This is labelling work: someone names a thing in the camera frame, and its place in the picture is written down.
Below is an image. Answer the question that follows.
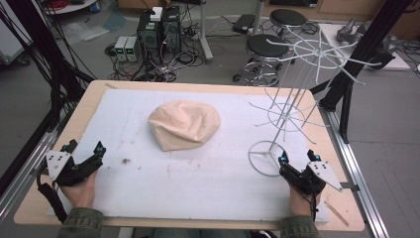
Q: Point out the grey metal stand leg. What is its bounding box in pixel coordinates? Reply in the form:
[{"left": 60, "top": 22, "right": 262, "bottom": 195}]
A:
[{"left": 197, "top": 0, "right": 215, "bottom": 64}]

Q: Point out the black round stool chrome base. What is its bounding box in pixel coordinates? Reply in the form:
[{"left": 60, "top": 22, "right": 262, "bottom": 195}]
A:
[
  {"left": 232, "top": 33, "right": 292, "bottom": 88},
  {"left": 268, "top": 8, "right": 308, "bottom": 38}
]

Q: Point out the flat black box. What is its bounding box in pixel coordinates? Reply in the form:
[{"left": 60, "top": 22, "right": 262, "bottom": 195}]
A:
[{"left": 231, "top": 13, "right": 258, "bottom": 35}]

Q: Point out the black sleeved gripper cable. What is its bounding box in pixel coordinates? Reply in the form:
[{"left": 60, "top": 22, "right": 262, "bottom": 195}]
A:
[{"left": 36, "top": 164, "right": 68, "bottom": 225}]

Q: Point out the peach cloth hat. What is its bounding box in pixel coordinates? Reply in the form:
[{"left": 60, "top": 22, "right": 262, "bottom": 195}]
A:
[{"left": 147, "top": 99, "right": 222, "bottom": 153}]

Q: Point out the grey equipment case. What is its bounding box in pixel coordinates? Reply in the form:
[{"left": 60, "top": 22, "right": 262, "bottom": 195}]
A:
[{"left": 0, "top": 18, "right": 32, "bottom": 66}]

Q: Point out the tangle of floor cables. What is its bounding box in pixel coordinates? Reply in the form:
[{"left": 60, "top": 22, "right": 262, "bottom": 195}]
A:
[{"left": 104, "top": 19, "right": 207, "bottom": 83}]

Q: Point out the white round table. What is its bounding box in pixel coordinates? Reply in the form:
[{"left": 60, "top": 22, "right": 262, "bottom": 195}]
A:
[{"left": 42, "top": 0, "right": 101, "bottom": 16}]

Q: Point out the white wire hat rack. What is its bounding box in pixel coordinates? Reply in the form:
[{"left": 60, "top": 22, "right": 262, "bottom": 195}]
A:
[{"left": 248, "top": 24, "right": 382, "bottom": 178}]

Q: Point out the aluminium rail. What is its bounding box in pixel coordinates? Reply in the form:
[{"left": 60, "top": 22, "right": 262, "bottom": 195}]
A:
[
  {"left": 0, "top": 129, "right": 59, "bottom": 217},
  {"left": 317, "top": 106, "right": 391, "bottom": 238}
]

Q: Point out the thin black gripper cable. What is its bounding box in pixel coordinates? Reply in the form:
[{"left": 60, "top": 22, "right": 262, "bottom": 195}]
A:
[{"left": 290, "top": 184, "right": 319, "bottom": 222}]

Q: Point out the black metal frame post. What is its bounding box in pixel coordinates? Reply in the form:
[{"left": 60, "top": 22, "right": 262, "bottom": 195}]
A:
[{"left": 309, "top": 0, "right": 414, "bottom": 145}]

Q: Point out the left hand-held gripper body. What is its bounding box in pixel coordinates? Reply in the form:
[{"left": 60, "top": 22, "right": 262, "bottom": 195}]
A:
[{"left": 45, "top": 149, "right": 104, "bottom": 187}]

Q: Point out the white foam mat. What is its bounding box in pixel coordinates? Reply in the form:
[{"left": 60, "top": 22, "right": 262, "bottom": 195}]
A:
[{"left": 49, "top": 87, "right": 332, "bottom": 223}]

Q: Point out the clear plastic sheet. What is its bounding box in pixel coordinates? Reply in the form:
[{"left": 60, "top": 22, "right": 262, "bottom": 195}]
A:
[{"left": 61, "top": 12, "right": 129, "bottom": 44}]

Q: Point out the black computer tower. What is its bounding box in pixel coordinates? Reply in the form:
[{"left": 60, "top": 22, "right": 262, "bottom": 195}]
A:
[
  {"left": 136, "top": 11, "right": 163, "bottom": 64},
  {"left": 160, "top": 5, "right": 183, "bottom": 56}
]

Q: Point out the grey bench power supply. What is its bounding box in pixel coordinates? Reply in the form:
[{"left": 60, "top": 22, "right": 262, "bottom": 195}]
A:
[
  {"left": 113, "top": 36, "right": 129, "bottom": 62},
  {"left": 125, "top": 36, "right": 142, "bottom": 62}
]

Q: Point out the white box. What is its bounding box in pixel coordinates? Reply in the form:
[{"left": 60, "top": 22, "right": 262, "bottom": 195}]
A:
[{"left": 150, "top": 6, "right": 164, "bottom": 23}]

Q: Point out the person's left hand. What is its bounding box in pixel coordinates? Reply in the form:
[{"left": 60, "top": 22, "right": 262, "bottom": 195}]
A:
[{"left": 59, "top": 170, "right": 99, "bottom": 210}]

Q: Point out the thin wooden stick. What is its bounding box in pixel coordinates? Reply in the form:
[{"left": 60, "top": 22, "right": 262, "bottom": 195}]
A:
[{"left": 324, "top": 199, "right": 351, "bottom": 228}]

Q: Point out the white floor board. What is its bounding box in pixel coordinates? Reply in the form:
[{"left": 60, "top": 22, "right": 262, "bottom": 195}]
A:
[{"left": 318, "top": 22, "right": 412, "bottom": 71}]

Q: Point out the person's right hand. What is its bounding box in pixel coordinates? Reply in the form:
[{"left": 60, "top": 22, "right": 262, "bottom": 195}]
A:
[{"left": 288, "top": 183, "right": 322, "bottom": 218}]

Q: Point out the grey robot part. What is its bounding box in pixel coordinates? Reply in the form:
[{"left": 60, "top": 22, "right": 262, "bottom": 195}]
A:
[{"left": 336, "top": 17, "right": 399, "bottom": 54}]

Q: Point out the black metal frame with cables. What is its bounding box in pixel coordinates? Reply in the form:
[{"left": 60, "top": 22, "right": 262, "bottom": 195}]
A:
[{"left": 0, "top": 0, "right": 97, "bottom": 186}]

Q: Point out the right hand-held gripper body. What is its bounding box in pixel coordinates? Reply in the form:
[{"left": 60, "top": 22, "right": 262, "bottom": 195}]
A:
[{"left": 279, "top": 160, "right": 345, "bottom": 196}]

